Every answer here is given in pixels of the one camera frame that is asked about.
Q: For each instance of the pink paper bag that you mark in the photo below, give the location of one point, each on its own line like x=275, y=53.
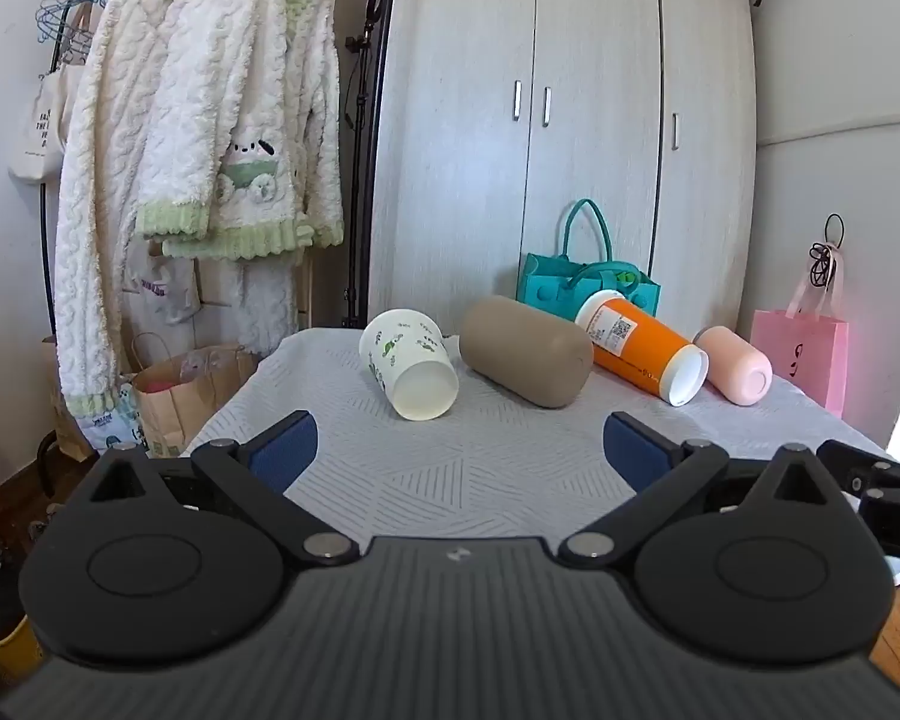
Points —
x=802, y=352

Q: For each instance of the white printed tote bag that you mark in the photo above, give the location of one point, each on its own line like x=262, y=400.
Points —
x=41, y=127

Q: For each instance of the white fluffy jacket green trim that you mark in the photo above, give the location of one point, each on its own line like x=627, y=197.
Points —
x=232, y=90

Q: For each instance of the black tripod stand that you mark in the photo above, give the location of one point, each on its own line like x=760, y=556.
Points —
x=360, y=165

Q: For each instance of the white patterned tablecloth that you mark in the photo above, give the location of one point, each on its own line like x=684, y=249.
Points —
x=457, y=465

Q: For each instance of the yellow bucket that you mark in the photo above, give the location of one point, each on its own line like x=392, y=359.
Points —
x=4, y=649

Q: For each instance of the light wooden wardrobe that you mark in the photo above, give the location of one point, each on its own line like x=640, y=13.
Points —
x=592, y=52

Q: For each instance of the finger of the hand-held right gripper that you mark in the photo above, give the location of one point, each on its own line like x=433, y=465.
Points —
x=851, y=459

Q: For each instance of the teal handbag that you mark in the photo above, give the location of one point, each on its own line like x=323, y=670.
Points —
x=544, y=285

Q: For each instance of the brown paper bag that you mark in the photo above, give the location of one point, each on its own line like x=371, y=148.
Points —
x=187, y=390

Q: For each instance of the orange cup with white label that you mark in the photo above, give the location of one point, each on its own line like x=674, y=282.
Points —
x=645, y=356

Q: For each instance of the white cup with green print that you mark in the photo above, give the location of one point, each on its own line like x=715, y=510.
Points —
x=397, y=349

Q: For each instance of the pink cup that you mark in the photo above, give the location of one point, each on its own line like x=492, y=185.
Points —
x=735, y=364

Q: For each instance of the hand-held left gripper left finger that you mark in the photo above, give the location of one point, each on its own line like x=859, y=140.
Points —
x=283, y=451

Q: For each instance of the taupe brown cup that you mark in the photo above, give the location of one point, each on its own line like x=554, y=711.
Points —
x=525, y=352

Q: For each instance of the white bag with blue-green print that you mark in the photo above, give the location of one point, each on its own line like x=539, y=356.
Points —
x=116, y=424

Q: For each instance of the long white fluffy robe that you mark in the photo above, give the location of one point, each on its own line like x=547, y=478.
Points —
x=97, y=187

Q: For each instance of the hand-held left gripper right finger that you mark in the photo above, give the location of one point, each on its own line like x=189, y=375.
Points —
x=636, y=451

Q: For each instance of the white bag with purple print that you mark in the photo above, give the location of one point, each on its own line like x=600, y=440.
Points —
x=161, y=289

